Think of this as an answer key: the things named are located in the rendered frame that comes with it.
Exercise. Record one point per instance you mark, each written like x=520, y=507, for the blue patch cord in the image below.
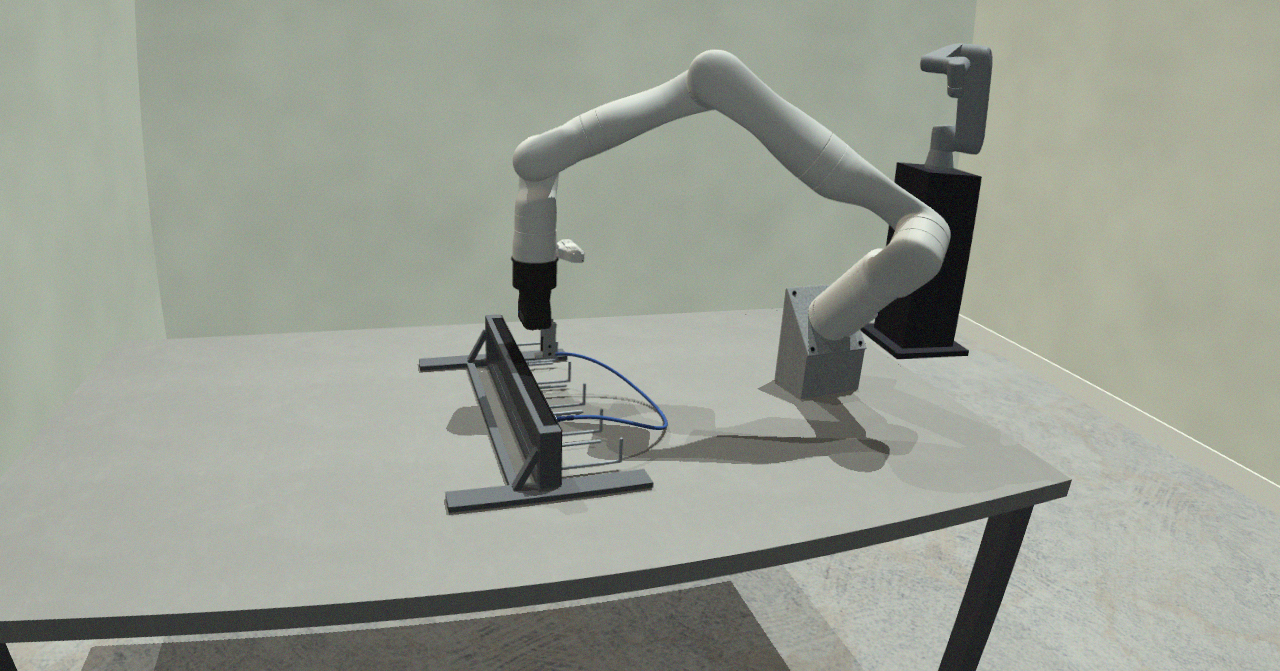
x=571, y=417

